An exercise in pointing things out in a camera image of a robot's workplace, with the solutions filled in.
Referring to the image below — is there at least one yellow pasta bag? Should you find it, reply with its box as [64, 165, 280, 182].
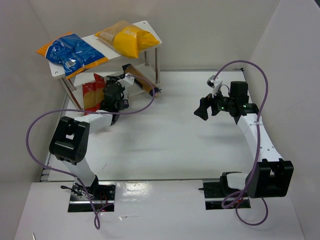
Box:
[94, 20, 160, 58]

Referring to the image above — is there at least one blue orange pasta bag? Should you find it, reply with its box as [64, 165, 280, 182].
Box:
[36, 32, 109, 79]

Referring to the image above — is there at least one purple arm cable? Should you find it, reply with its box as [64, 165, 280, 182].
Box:
[25, 72, 156, 230]
[212, 59, 270, 227]

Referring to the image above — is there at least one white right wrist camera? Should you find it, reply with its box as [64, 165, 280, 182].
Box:
[206, 75, 223, 97]

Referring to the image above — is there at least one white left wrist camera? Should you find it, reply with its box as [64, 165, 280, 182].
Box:
[117, 73, 135, 99]

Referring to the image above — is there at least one red spaghetti pack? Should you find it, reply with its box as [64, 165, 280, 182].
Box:
[82, 81, 105, 112]
[93, 73, 106, 93]

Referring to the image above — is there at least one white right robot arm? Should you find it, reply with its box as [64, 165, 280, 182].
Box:
[194, 79, 294, 199]

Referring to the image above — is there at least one brown spaghetti box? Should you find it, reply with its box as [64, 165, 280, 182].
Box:
[122, 63, 161, 98]

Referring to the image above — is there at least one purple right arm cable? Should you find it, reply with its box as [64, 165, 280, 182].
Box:
[212, 59, 270, 227]

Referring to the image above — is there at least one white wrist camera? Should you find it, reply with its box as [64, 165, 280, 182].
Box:
[206, 75, 223, 97]
[117, 73, 135, 99]

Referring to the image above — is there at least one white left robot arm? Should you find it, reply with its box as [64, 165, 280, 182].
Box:
[49, 73, 135, 200]

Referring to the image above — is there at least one white two-tier shelf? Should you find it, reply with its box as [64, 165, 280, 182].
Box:
[48, 20, 162, 110]

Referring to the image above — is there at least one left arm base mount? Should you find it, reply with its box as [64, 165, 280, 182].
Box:
[61, 181, 116, 213]

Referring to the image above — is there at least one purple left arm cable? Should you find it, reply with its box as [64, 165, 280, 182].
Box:
[25, 72, 156, 230]

